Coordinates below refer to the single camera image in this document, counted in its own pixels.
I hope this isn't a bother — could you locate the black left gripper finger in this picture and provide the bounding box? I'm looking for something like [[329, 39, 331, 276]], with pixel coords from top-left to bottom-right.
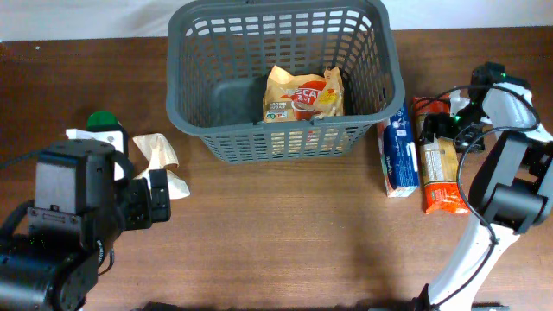
[[66, 124, 129, 156], [149, 169, 171, 223]]

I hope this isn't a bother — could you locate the yellow coffee sachet bag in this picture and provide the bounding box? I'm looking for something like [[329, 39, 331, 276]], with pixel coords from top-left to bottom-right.
[[263, 66, 345, 123]]

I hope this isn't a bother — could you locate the crumpled beige paper bag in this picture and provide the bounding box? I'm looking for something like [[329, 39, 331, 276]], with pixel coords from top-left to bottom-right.
[[133, 133, 190, 200]]

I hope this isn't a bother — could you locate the green lid beige jar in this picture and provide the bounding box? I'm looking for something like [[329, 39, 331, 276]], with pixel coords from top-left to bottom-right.
[[86, 111, 119, 128]]

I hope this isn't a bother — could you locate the grey plastic basket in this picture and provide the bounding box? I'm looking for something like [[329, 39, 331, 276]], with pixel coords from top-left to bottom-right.
[[166, 0, 405, 163]]

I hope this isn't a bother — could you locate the blue toothpaste box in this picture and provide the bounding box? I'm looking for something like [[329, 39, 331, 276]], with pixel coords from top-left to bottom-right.
[[377, 102, 420, 198]]

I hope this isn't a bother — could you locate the orange biscuit packet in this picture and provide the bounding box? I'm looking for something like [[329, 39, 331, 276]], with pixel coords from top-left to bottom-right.
[[412, 94, 469, 214]]

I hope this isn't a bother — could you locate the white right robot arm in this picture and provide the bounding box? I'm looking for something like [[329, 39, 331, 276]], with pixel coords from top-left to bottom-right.
[[386, 62, 552, 310]]

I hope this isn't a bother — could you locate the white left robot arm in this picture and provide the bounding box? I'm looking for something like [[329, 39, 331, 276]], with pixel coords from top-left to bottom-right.
[[1, 139, 169, 310]]

